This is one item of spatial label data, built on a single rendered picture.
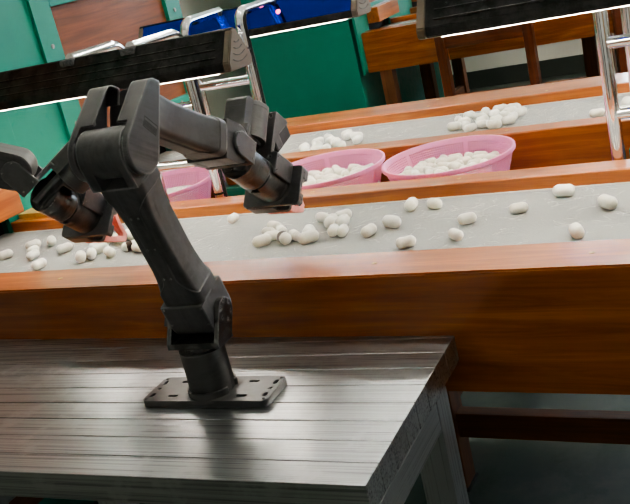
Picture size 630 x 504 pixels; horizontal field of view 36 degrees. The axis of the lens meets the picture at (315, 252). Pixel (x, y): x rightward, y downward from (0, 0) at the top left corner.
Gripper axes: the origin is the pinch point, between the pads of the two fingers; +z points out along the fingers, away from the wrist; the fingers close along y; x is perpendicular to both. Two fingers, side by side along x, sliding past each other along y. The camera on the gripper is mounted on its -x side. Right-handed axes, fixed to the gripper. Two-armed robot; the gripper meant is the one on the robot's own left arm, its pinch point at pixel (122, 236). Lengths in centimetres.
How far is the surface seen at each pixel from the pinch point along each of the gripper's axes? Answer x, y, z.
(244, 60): -33.5, -17.7, 2.6
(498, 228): -4, -63, 15
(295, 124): -62, 20, 80
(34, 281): 8.4, 17.1, -1.5
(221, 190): -21.9, 4.3, 31.3
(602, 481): 25, -62, 95
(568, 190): -13, -71, 24
